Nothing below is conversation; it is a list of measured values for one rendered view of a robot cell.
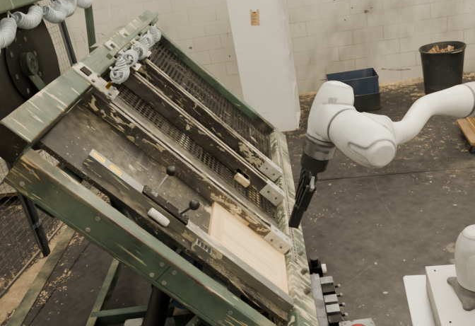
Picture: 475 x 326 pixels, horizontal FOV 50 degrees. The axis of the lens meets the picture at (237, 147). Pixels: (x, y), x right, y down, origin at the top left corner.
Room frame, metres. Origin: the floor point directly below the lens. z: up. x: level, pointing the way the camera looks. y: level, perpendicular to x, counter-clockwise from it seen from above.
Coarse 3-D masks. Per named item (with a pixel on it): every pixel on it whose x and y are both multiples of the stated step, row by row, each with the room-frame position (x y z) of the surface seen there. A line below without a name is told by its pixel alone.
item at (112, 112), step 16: (80, 64) 2.03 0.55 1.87; (96, 80) 2.01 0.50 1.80; (96, 96) 1.98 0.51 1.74; (112, 96) 1.97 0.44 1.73; (96, 112) 1.98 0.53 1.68; (112, 112) 1.98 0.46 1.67; (128, 112) 2.02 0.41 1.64; (128, 128) 1.97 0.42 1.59; (144, 128) 2.01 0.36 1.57; (144, 144) 1.97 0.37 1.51; (160, 144) 1.96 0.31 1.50; (160, 160) 1.96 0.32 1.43; (176, 160) 1.96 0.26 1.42; (192, 176) 1.95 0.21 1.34; (208, 176) 1.99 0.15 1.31; (208, 192) 1.95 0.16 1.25; (224, 192) 1.95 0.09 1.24; (224, 208) 1.94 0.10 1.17; (240, 208) 1.94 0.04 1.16; (256, 224) 1.93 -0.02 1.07; (272, 240) 1.92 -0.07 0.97; (288, 240) 1.95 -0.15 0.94
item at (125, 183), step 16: (96, 160) 1.61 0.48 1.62; (112, 176) 1.61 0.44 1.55; (128, 176) 1.65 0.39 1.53; (128, 192) 1.61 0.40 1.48; (160, 208) 1.60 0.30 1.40; (176, 224) 1.59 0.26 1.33; (192, 224) 1.63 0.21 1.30; (192, 240) 1.59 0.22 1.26; (208, 240) 1.60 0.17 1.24; (224, 256) 1.58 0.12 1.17; (240, 272) 1.58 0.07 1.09; (256, 272) 1.61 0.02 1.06; (256, 288) 1.57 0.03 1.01; (272, 288) 1.58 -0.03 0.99; (288, 304) 1.56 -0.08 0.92
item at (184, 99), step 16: (144, 64) 2.72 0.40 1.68; (160, 80) 2.71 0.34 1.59; (176, 96) 2.71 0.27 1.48; (192, 96) 2.75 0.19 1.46; (192, 112) 2.70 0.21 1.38; (208, 112) 2.69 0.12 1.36; (224, 128) 2.68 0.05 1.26; (240, 144) 2.68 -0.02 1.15; (256, 160) 2.67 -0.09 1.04; (272, 176) 2.66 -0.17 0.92
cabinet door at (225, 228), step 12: (216, 204) 1.93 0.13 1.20; (216, 216) 1.84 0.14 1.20; (228, 216) 1.90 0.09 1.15; (216, 228) 1.75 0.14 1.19; (228, 228) 1.82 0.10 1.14; (240, 228) 1.88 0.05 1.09; (216, 240) 1.67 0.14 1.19; (228, 240) 1.73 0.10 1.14; (240, 240) 1.79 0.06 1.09; (252, 240) 1.86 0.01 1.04; (264, 240) 1.92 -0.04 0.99; (240, 252) 1.71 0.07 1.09; (252, 252) 1.77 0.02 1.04; (264, 252) 1.83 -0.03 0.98; (276, 252) 1.89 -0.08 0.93; (252, 264) 1.69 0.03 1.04; (264, 264) 1.74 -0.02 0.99; (276, 264) 1.80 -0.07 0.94; (264, 276) 1.66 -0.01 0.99; (276, 276) 1.72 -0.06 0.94
